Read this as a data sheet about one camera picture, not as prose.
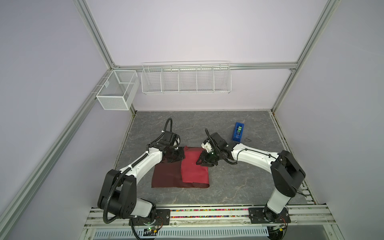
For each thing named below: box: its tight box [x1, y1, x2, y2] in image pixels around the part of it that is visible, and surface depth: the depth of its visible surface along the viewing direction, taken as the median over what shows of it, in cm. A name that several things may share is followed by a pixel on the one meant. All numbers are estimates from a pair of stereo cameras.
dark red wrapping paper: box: [151, 146, 210, 189], surface depth 84 cm
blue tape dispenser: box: [232, 122, 245, 143], surface depth 104 cm
